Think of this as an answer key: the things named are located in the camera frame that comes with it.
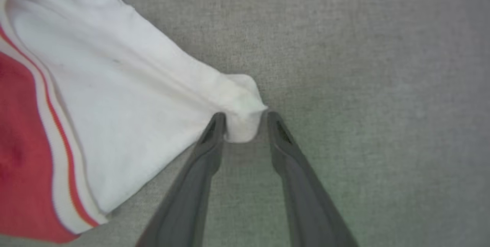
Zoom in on grey fabric sofa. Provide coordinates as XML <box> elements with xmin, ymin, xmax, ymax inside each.
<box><xmin>0</xmin><ymin>0</ymin><xmax>490</xmax><ymax>247</ymax></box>

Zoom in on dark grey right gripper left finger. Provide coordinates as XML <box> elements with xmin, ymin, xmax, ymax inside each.
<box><xmin>136</xmin><ymin>112</ymin><xmax>228</xmax><ymax>247</ymax></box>

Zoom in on red white basketball jersey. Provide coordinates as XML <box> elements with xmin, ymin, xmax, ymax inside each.
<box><xmin>0</xmin><ymin>0</ymin><xmax>268</xmax><ymax>244</ymax></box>

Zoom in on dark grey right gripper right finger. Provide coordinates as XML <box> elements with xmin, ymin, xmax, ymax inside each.
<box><xmin>267</xmin><ymin>111</ymin><xmax>359</xmax><ymax>247</ymax></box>

